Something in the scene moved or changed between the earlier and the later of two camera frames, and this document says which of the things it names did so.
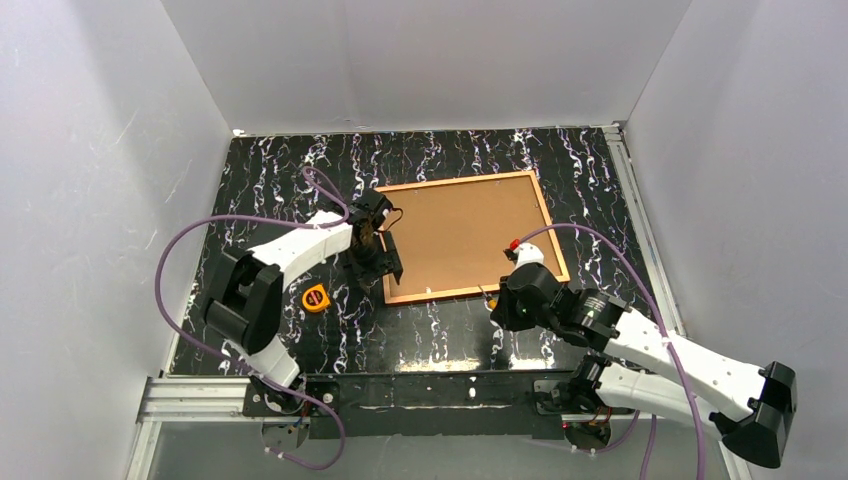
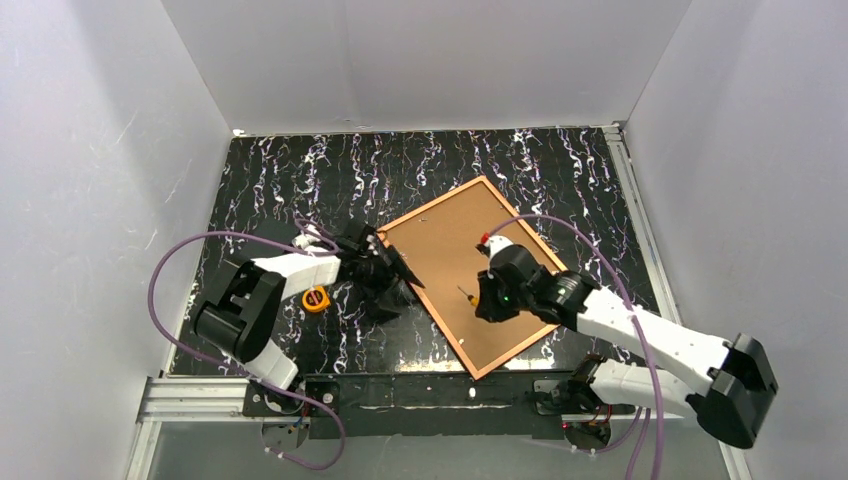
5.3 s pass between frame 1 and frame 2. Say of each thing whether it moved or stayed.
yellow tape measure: stayed
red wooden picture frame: moved
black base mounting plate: stayed
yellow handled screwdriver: moved
